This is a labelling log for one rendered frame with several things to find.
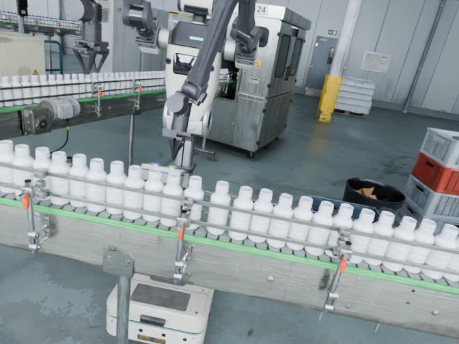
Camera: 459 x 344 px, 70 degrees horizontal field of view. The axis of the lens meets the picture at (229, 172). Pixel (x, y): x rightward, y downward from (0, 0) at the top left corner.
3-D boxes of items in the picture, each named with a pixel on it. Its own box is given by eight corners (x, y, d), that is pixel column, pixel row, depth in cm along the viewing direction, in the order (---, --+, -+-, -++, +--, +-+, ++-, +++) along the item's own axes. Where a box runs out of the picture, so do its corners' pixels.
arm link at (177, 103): (208, 94, 116) (188, 81, 117) (201, 86, 104) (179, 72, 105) (190, 123, 117) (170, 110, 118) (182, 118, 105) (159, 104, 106)
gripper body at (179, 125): (190, 138, 112) (194, 117, 112) (160, 133, 113) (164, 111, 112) (192, 140, 119) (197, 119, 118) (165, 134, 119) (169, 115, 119)
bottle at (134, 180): (141, 210, 108) (144, 164, 102) (143, 220, 103) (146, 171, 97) (122, 211, 106) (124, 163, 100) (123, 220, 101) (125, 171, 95)
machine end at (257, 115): (222, 122, 650) (238, 11, 575) (285, 139, 607) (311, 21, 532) (177, 138, 512) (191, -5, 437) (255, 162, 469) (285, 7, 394)
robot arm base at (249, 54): (240, 33, 145) (234, 58, 143) (240, 22, 137) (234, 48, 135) (259, 35, 144) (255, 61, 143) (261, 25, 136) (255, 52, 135)
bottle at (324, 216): (300, 251, 100) (314, 203, 94) (307, 242, 105) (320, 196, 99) (320, 259, 98) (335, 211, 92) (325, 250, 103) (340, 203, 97)
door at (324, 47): (302, 95, 1235) (317, 35, 1157) (302, 94, 1244) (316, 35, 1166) (329, 99, 1230) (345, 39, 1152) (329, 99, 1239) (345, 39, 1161)
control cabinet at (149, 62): (146, 93, 808) (151, 7, 737) (163, 97, 791) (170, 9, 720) (123, 95, 737) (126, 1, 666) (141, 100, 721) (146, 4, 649)
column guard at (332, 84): (315, 120, 819) (327, 74, 778) (313, 117, 855) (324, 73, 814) (331, 123, 817) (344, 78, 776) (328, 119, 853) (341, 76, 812)
